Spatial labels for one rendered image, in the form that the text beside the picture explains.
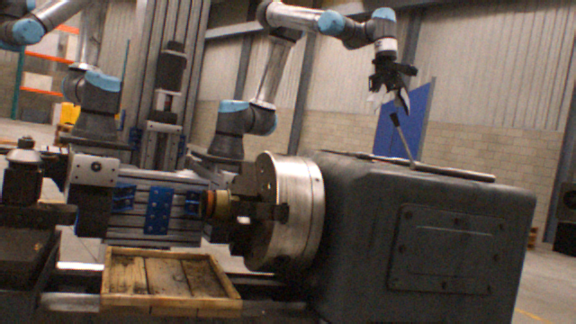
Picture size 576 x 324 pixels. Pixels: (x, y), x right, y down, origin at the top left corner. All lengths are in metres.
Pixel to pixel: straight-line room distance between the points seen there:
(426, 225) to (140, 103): 1.20
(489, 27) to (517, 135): 2.97
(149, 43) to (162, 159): 0.46
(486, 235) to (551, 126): 10.65
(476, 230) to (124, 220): 1.16
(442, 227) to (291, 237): 0.39
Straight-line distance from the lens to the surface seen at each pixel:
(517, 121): 12.30
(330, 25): 1.53
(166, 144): 1.89
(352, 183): 1.09
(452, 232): 1.26
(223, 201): 1.16
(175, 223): 1.80
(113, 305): 1.05
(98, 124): 1.71
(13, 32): 1.65
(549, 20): 12.65
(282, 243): 1.10
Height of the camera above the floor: 1.28
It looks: 3 degrees down
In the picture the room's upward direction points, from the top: 10 degrees clockwise
